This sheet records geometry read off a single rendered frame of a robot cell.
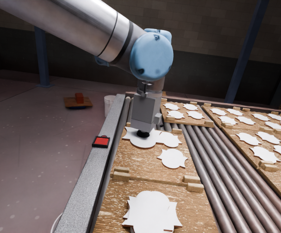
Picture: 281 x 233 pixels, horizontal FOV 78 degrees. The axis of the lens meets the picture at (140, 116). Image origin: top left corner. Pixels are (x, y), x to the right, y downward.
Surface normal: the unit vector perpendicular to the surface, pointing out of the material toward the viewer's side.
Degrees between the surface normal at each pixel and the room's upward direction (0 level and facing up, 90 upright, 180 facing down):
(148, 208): 0
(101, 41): 114
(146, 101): 90
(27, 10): 130
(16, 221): 0
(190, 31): 90
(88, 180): 0
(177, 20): 90
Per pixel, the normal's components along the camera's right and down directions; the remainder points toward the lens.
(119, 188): 0.12, -0.91
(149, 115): -0.35, 0.34
